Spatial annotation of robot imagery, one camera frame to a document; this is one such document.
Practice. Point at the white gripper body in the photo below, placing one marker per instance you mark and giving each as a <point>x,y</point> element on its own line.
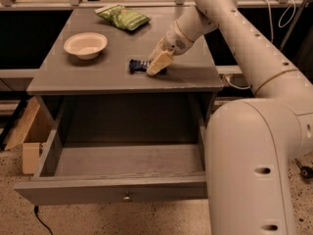
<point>173,39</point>

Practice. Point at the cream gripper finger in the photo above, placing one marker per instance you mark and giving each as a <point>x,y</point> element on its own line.
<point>157,53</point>
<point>160,62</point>

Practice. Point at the blue rxbar blueberry bar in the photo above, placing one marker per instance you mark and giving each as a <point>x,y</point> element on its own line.
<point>138,66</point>

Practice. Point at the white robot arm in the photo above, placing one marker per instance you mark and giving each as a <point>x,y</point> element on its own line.
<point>248,143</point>

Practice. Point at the open grey top drawer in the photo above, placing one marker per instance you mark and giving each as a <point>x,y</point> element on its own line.
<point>85,162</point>

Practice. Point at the round metal drawer knob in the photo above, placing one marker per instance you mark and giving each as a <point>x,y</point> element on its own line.
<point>127,197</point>

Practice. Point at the green chip bag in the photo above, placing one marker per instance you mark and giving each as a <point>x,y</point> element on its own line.
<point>122,17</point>

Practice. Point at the grey wooden cabinet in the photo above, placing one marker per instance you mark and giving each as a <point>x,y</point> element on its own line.
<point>105,88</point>

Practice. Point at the white paper bowl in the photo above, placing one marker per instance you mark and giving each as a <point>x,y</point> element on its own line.
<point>86,45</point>

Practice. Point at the thin metal rod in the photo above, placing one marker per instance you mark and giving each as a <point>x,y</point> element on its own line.
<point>304,4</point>

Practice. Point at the light wooden box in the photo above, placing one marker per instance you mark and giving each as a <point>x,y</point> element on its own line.
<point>30,133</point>

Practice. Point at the black knob tool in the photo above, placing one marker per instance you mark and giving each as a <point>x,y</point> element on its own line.
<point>306,172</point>

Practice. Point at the grey metal rail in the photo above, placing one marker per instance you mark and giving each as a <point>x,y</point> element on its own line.
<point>232,76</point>

